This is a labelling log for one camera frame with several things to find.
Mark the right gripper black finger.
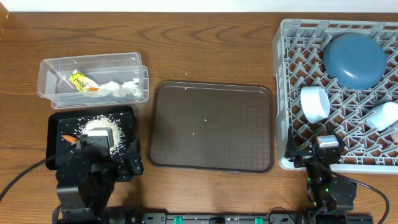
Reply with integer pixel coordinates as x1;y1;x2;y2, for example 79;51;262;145
325;124;346;148
284;128;297;157

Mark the orange carrot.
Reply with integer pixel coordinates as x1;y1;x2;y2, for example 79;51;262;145
62;134;77;144

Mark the small blue white cup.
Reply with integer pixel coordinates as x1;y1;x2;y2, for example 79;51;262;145
366;102;397;131

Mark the light blue rice bowl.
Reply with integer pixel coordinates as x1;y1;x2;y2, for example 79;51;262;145
300;86;330;123

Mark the white tissue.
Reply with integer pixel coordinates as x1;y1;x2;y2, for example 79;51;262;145
121;78;142;97
95;81;123;97

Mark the yellow green snack wrapper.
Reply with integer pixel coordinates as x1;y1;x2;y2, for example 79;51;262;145
69;70;100;92

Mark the dark blue plate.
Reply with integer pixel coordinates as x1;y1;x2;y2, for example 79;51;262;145
323;34;387;90

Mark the pink white paper cup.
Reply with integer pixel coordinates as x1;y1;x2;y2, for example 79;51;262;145
391;121;398;142

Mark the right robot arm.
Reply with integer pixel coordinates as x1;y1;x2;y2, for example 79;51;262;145
284;125;357;223

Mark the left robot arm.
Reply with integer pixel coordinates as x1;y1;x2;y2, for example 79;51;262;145
52;135;144;224

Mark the grey dishwasher rack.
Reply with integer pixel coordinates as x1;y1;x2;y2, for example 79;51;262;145
272;19;397;174

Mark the spilled white rice pile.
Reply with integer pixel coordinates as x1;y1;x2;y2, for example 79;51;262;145
78;115;126;156

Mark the black plastic bin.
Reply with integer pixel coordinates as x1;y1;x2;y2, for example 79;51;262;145
45;106;136;170

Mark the clear plastic bin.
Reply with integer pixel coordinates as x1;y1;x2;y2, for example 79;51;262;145
37;52;149;109

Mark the dark brown serving tray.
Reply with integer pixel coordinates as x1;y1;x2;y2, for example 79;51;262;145
147;82;275;174

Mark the black rail at table edge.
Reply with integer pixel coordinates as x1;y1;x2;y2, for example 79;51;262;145
106;207;374;224

